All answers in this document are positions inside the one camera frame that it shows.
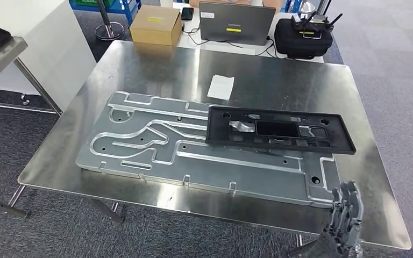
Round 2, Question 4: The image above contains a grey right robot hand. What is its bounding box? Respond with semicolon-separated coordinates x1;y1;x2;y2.
315;181;365;258

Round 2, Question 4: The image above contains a black plastic plate holder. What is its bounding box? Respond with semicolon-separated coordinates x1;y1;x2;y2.
205;105;357;155

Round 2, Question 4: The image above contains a stainless steel workbench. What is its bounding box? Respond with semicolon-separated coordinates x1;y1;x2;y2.
6;39;412;250

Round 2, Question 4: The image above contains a machined aluminium fixture plate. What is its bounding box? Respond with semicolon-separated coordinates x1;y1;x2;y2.
75;90;341;209

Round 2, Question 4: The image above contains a black carrying case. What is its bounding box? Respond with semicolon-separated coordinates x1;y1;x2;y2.
274;18;333;60

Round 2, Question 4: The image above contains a white paper sheet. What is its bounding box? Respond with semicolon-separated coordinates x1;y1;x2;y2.
206;74;235;101

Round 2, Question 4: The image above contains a black antenna remote controller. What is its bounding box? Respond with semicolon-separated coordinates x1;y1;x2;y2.
291;10;343;40

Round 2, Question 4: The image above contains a white desk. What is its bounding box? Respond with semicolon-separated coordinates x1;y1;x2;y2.
172;2;325;64

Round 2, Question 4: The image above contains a person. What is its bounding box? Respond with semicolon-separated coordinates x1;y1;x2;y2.
188;0;286;15

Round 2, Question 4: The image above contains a grey laptop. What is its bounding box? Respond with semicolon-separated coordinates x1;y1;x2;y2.
198;1;276;46

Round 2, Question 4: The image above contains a brown cardboard box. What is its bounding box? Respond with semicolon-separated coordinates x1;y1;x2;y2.
129;5;183;47

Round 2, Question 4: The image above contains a blue storage rack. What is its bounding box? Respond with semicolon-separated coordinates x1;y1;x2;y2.
69;0;143;26

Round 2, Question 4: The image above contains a stanchion with chrome base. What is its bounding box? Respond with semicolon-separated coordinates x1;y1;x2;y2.
94;0;125;41

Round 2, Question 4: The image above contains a green plastic bin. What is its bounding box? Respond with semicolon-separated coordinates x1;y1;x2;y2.
74;0;122;8

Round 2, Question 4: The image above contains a white panel board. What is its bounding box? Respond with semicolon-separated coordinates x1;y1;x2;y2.
0;0;97;113

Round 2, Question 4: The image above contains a black cable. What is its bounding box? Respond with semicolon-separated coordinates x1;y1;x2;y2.
224;35;276;58
182;23;210;46

